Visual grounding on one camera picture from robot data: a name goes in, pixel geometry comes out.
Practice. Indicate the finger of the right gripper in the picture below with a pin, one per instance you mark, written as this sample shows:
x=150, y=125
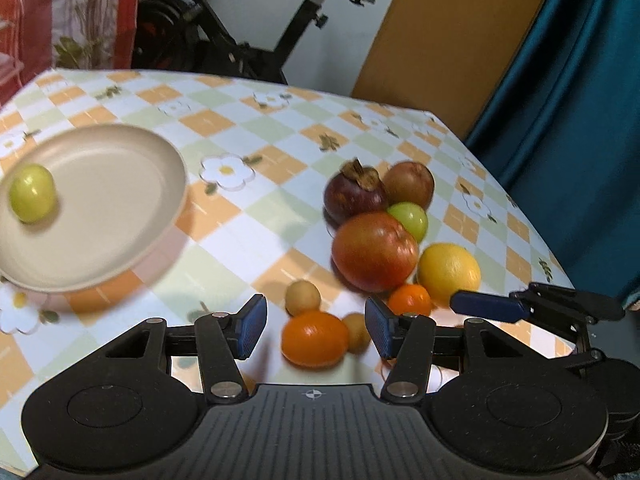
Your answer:
x=491, y=307

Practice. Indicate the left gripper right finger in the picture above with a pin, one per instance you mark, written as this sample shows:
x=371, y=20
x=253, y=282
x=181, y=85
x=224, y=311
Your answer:
x=409, y=342

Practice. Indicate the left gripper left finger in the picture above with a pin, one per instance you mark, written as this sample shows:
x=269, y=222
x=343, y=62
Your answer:
x=222, y=339

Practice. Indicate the orange tangerine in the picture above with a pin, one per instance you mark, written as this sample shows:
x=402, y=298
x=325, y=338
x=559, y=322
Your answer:
x=314, y=339
x=410, y=299

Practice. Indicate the yellow lemon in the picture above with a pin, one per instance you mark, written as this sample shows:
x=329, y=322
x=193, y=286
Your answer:
x=444, y=269

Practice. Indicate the large red apple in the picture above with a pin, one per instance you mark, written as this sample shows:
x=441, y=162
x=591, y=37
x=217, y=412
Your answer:
x=374, y=252

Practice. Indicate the green jujube fruit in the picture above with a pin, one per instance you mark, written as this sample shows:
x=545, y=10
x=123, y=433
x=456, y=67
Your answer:
x=32, y=193
x=412, y=217

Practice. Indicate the purple mangosteen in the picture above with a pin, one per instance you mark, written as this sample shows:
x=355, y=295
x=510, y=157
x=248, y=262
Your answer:
x=355, y=189

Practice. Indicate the brown round apple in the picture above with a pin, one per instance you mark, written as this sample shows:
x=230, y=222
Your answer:
x=409, y=182

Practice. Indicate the checkered floral tablecloth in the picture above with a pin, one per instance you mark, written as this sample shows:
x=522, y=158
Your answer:
x=258, y=158

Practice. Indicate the teal curtain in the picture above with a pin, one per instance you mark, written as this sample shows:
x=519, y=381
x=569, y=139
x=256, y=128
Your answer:
x=561, y=135

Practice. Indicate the beige round plate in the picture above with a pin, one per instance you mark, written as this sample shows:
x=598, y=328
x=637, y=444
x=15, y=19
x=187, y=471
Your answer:
x=120, y=188

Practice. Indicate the wooden door panel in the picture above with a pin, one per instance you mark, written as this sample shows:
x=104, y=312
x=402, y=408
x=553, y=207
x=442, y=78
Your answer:
x=446, y=56

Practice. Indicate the black exercise bike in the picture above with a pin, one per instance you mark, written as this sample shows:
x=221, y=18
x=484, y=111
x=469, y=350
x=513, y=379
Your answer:
x=319, y=44

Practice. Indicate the red printed backdrop cloth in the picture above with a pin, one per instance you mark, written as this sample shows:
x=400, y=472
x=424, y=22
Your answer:
x=78, y=34

